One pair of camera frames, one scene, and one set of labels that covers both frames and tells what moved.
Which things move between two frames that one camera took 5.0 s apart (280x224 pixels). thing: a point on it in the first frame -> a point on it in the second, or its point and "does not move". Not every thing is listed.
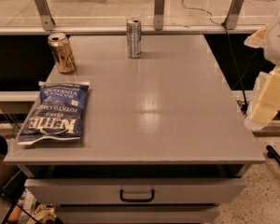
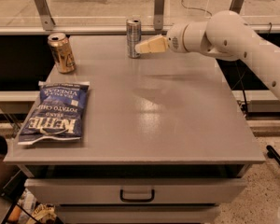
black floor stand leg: (273, 154) does not move
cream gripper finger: (273, 94) -> (157, 44)
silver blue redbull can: (133, 37) does not move
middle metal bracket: (159, 9) does not move
